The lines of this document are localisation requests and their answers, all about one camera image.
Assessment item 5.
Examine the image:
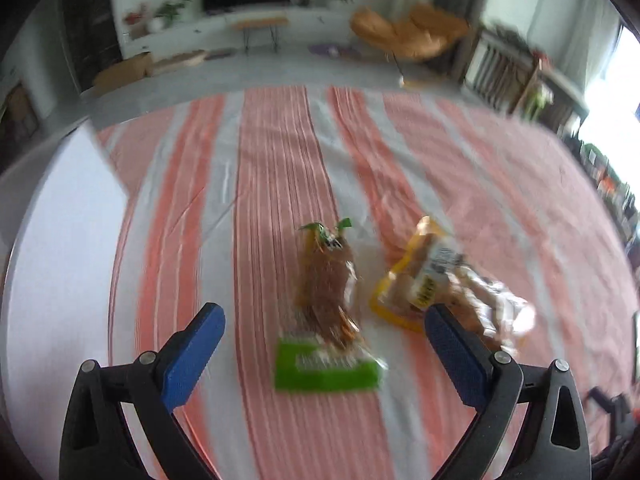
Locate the green label snack bag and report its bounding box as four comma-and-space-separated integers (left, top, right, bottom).
274, 217, 387, 393

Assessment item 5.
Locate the orange peanut snack bag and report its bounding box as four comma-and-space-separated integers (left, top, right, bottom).
370, 216, 536, 356

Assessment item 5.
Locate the white storage box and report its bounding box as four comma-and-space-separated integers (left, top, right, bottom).
1, 122, 128, 479

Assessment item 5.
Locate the striped pink white tablecloth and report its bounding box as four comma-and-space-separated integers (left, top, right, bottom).
99, 87, 638, 479

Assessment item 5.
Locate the cardboard box on floor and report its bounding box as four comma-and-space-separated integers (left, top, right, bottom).
93, 52, 153, 96

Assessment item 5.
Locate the red flower vase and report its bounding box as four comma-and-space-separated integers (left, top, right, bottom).
122, 2, 150, 40

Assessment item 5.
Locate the potted green plant left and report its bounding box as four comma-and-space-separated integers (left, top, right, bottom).
154, 0, 192, 28

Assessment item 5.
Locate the small wooden bench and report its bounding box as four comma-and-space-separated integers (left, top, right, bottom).
231, 15, 290, 54

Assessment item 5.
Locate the white tv cabinet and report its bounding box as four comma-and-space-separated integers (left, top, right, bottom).
120, 6, 352, 60

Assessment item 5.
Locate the black tall cabinet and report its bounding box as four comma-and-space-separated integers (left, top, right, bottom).
61, 0, 122, 92

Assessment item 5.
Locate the orange lounge chair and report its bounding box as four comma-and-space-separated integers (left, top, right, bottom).
349, 2, 471, 61

